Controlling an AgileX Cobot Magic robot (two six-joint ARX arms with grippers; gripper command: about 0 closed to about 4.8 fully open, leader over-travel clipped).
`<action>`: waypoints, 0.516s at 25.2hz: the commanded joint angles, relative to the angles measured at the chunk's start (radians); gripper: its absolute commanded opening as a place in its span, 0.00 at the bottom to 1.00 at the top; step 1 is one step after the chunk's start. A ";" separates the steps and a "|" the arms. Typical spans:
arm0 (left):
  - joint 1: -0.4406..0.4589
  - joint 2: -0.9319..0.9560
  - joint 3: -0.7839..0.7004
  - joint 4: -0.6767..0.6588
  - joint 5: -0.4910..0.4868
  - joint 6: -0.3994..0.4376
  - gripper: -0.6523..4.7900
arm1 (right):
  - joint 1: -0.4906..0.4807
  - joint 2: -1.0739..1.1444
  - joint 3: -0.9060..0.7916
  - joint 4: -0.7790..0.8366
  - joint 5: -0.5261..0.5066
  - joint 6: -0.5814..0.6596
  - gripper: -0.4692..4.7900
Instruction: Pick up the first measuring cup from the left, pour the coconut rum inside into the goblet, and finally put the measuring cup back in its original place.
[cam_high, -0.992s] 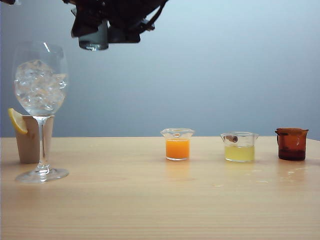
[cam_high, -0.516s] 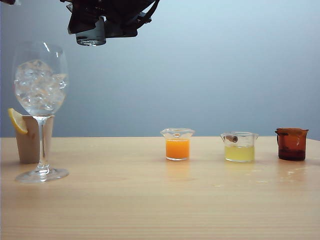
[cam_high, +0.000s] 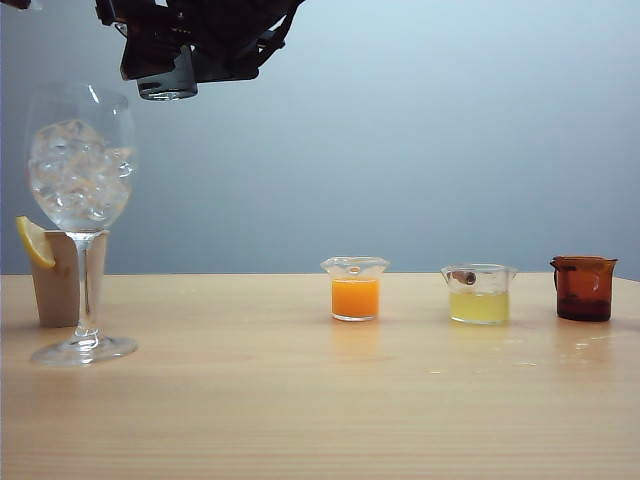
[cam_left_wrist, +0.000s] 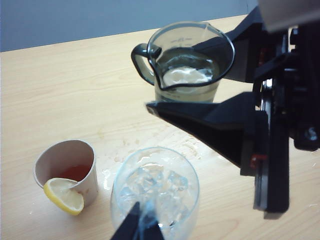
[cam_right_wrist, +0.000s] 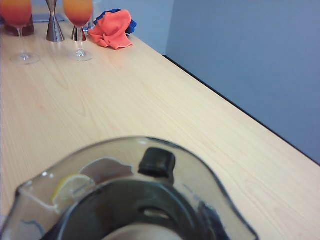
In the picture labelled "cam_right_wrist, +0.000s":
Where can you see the yellow lemon slice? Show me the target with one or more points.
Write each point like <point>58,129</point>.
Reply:
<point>70,187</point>

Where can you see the short steel jigger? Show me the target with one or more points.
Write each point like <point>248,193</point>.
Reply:
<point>75,35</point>

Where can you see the orange cloth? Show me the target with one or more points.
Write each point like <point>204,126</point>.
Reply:
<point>112,27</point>

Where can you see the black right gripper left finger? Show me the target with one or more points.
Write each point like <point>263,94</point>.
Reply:
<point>56,232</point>

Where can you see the cocktail glass with orange drink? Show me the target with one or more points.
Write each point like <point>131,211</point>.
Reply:
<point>16,12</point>
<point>77,12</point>

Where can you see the blue cloth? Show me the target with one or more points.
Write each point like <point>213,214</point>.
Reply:
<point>133,26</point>

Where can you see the tall steel jigger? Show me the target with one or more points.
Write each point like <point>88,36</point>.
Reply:
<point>55,30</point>

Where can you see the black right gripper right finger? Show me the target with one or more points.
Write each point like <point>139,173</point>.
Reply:
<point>213,222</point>

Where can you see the grey smoked glass measuring cup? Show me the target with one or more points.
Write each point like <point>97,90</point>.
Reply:
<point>205,175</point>

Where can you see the dark red jar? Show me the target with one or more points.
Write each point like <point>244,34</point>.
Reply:
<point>28,28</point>

